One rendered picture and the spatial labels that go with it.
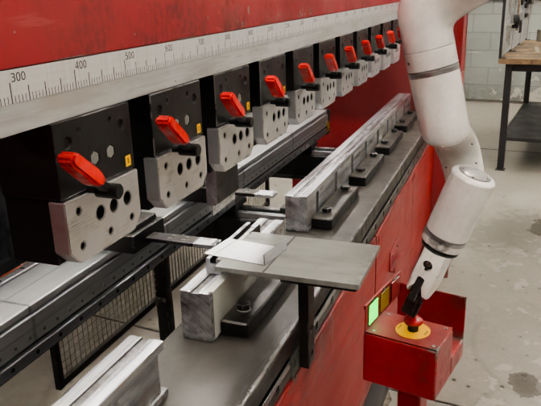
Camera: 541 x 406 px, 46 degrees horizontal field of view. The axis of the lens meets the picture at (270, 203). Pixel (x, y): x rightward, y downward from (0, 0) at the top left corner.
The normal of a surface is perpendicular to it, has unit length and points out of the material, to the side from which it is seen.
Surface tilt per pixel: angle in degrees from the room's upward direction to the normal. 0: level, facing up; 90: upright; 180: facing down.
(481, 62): 90
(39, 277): 0
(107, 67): 90
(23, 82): 90
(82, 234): 90
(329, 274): 0
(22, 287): 0
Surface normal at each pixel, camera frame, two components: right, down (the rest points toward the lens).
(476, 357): -0.03, -0.95
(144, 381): 0.94, 0.08
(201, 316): -0.35, 0.31
